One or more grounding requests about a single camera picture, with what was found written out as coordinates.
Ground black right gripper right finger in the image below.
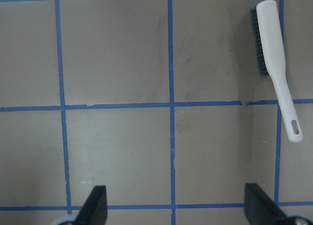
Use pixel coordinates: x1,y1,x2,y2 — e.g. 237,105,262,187
244,183,296,225

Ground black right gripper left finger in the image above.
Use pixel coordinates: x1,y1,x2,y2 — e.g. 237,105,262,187
74,185,108,225

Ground white hand brush black bristles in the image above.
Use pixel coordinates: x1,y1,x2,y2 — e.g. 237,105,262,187
251,0,303,143

